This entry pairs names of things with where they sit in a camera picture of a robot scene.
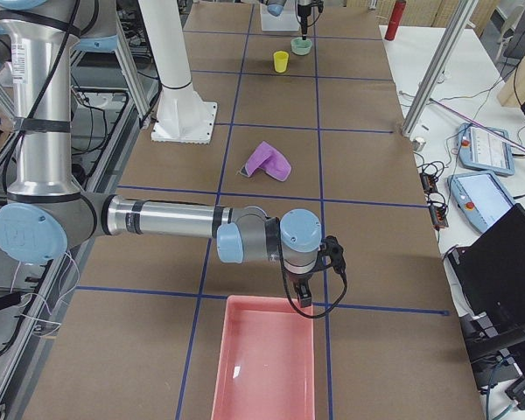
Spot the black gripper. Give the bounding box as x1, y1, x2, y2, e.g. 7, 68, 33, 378
283, 262, 319, 307
297, 0, 313, 27

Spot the pale green bowl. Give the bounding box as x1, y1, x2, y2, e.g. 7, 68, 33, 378
290, 37, 313, 56

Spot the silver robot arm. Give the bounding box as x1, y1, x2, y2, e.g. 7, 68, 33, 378
0, 1, 326, 316

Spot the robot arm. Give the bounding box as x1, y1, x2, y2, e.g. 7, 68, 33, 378
261, 0, 323, 26

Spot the translucent white bin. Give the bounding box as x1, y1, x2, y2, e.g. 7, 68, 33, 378
259, 1, 299, 32

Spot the yellow plastic cup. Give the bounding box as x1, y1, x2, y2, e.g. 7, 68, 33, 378
273, 51, 290, 74

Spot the pink plastic tray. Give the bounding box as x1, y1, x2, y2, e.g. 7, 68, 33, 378
211, 296, 316, 419

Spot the red bottle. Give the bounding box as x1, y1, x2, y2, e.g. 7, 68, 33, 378
384, 0, 407, 41

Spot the purple microfibre cloth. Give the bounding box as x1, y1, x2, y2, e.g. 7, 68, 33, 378
238, 142, 292, 182

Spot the black laptop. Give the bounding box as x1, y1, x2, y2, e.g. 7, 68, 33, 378
448, 204, 525, 325

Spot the blue teach pendant lower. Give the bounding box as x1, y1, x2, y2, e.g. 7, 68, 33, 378
447, 170, 515, 233

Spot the blue teach pendant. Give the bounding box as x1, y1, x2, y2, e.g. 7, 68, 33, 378
447, 170, 515, 233
456, 123, 515, 177

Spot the blue teach pendant upper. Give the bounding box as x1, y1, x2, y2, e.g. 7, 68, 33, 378
456, 123, 515, 177

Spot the purple grabber stick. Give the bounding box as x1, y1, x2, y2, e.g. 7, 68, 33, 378
429, 98, 525, 154

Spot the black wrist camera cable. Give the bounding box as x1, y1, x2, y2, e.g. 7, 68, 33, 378
279, 234, 349, 320

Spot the aluminium frame post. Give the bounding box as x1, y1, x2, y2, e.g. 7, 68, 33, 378
401, 0, 479, 137

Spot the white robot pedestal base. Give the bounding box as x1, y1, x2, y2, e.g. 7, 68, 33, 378
138, 0, 218, 144

